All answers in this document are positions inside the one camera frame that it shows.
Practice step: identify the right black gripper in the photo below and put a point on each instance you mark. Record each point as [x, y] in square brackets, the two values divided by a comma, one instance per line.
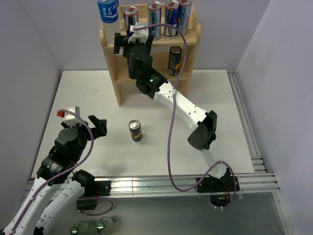
[123, 42]

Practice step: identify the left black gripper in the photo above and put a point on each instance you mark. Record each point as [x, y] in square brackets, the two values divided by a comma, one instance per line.
[100, 125]

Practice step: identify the silver blue can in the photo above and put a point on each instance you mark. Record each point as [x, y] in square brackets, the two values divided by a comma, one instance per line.
[130, 18]
[184, 15]
[171, 17]
[154, 17]

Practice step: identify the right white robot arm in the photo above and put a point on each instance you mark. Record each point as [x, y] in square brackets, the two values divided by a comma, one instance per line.
[202, 123]

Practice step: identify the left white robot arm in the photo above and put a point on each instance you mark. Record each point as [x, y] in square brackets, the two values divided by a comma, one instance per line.
[39, 210]

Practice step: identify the wooden two-tier shelf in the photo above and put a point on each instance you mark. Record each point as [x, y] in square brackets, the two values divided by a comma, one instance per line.
[117, 64]

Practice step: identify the black can yellow label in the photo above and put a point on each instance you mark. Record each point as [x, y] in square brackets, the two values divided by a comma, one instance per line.
[135, 130]

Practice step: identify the clear water bottle blue label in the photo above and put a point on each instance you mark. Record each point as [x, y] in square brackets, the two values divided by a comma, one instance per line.
[110, 18]

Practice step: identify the green glass bottle right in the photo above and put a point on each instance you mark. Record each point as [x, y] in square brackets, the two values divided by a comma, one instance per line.
[105, 225]

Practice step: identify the green glass bottle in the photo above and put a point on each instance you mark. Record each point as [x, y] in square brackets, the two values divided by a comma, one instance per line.
[105, 225]
[82, 228]

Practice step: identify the green glass bottle left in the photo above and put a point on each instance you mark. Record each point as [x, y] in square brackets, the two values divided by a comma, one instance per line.
[82, 228]

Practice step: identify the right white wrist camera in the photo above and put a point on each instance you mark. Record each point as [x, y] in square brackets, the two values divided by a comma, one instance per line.
[139, 33]

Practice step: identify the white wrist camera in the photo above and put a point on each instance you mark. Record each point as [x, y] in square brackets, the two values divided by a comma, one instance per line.
[139, 33]
[68, 118]

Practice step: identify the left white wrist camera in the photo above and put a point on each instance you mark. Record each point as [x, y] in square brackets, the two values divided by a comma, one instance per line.
[68, 118]

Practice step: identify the aluminium rail frame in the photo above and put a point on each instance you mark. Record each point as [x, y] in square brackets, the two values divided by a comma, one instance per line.
[139, 169]

